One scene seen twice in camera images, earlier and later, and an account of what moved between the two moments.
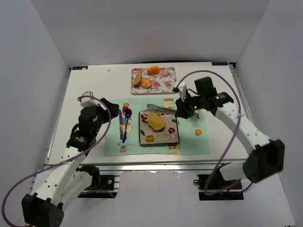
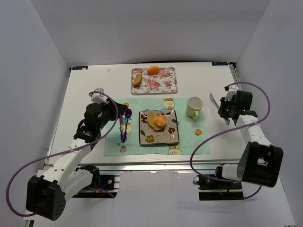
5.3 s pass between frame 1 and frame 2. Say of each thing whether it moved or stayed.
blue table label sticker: stayed
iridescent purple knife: stayed
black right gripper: moved
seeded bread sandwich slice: stayed
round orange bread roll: moved
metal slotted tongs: moved
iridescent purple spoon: stayed
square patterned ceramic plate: stayed
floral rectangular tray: stayed
